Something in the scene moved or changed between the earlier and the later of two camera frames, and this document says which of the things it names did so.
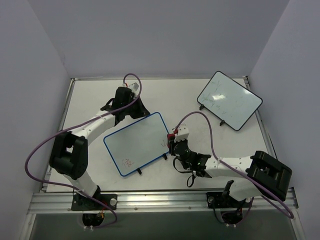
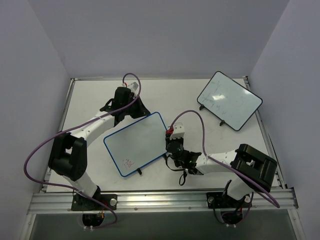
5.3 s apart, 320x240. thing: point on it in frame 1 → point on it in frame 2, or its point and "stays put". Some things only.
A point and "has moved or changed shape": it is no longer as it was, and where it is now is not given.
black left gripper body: x=139 y=108 stays put
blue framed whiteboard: x=138 y=144 stays put
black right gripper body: x=172 y=146 stays put
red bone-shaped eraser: x=170 y=135 has moved or changed shape
